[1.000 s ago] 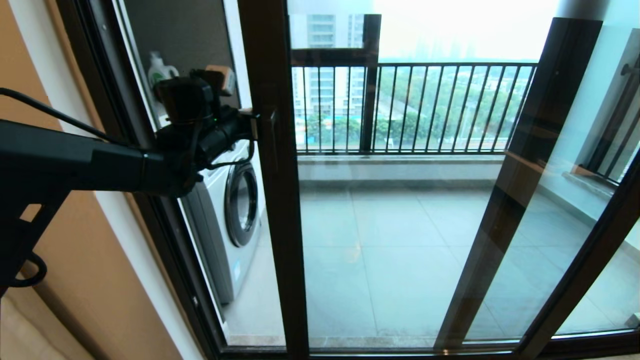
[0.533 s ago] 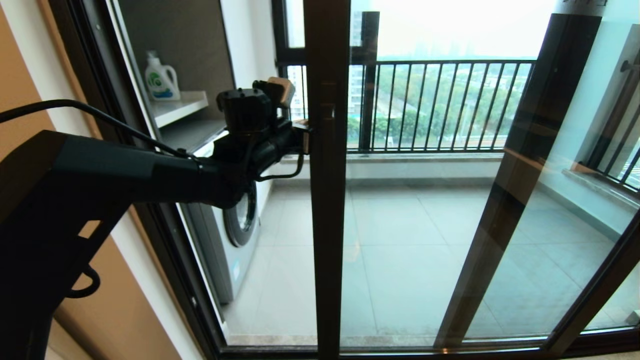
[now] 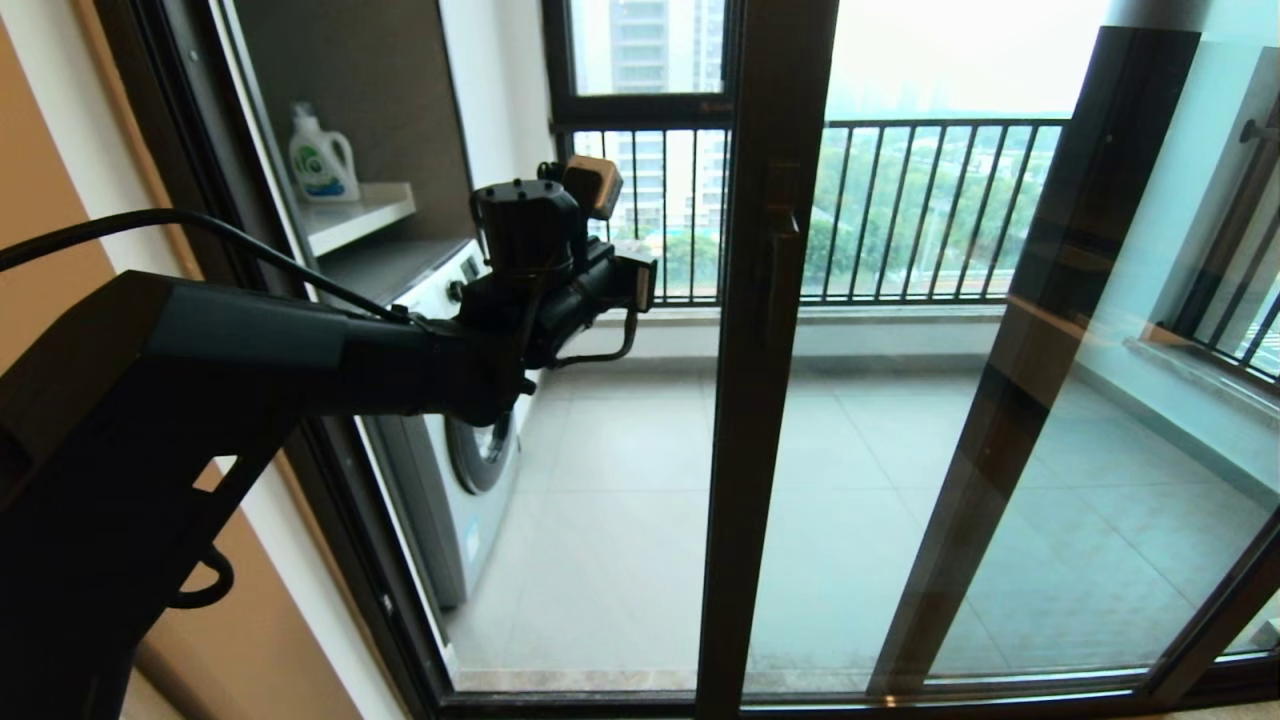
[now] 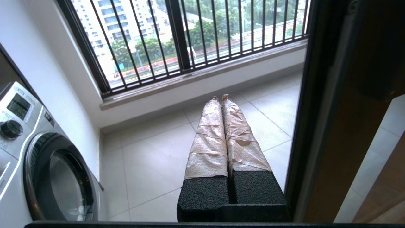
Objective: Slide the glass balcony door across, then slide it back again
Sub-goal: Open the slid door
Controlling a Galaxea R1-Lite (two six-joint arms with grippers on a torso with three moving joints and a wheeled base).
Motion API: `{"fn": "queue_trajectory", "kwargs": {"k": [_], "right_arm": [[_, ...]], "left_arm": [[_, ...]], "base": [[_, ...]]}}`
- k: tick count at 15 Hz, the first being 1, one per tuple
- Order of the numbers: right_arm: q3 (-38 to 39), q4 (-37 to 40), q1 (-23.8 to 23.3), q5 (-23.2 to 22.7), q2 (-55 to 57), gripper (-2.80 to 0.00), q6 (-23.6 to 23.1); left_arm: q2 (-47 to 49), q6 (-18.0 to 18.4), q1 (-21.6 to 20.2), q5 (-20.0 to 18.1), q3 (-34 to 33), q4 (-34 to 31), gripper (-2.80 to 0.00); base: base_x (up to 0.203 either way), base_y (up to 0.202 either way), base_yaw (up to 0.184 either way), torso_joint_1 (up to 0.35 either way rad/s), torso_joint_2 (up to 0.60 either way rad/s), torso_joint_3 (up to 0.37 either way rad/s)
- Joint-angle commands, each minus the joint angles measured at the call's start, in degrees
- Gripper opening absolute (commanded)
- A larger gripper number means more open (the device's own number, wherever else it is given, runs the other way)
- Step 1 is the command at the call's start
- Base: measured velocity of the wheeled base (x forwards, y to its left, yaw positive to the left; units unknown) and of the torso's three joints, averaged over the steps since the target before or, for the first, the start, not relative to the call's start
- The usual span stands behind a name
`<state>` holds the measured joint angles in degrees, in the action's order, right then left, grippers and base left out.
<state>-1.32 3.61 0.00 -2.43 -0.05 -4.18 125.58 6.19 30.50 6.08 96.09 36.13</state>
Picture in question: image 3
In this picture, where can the white wall shelf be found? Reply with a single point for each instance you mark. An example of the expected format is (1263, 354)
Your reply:
(355, 213)

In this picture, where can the black side railing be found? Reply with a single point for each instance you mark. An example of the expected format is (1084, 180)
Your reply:
(1235, 250)

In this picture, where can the stone window sill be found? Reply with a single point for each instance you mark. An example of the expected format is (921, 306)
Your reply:
(900, 314)

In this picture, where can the dark brown cabinet niche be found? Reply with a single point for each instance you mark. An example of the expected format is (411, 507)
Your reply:
(380, 80)

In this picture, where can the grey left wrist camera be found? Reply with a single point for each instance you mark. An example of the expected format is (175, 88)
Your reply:
(640, 283)

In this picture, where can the black balcony railing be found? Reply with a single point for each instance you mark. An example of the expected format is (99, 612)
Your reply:
(930, 125)

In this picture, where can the white detergent bottle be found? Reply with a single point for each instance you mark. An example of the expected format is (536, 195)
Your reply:
(322, 162)

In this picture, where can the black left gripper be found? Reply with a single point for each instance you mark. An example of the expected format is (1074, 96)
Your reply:
(530, 240)

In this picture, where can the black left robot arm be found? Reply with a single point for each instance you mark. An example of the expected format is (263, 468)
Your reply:
(200, 400)

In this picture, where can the silver front-load washing machine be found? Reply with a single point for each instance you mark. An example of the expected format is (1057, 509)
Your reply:
(470, 520)

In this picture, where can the dark brown sliding glass door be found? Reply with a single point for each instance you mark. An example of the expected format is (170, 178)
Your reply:
(750, 500)

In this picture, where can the black window frame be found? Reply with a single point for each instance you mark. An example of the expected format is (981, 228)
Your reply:
(650, 108)

